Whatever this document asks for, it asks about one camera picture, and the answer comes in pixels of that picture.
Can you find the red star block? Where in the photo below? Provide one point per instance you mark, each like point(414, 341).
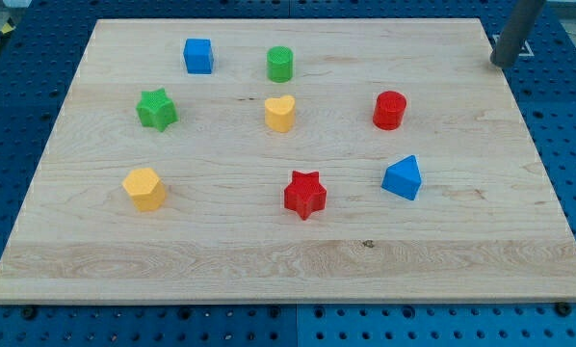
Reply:
point(305, 194)

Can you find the green star block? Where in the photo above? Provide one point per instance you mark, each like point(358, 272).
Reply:
point(155, 109)

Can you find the light wooden board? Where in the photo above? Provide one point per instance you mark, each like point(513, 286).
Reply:
point(485, 227)

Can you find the yellow heart block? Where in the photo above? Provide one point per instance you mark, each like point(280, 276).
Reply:
point(280, 113)

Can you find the green cylinder block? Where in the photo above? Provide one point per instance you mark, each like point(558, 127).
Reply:
point(280, 61)

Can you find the blue triangle block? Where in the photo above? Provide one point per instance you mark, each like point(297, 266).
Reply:
point(403, 178)

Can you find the red cylinder block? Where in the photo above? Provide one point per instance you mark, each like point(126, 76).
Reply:
point(389, 110)

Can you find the yellow hexagon block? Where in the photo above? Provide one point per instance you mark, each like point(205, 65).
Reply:
point(145, 189)

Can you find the blue cube block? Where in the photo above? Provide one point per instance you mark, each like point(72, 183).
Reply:
point(198, 56)

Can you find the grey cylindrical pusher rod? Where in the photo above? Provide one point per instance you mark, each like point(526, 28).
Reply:
point(520, 23)

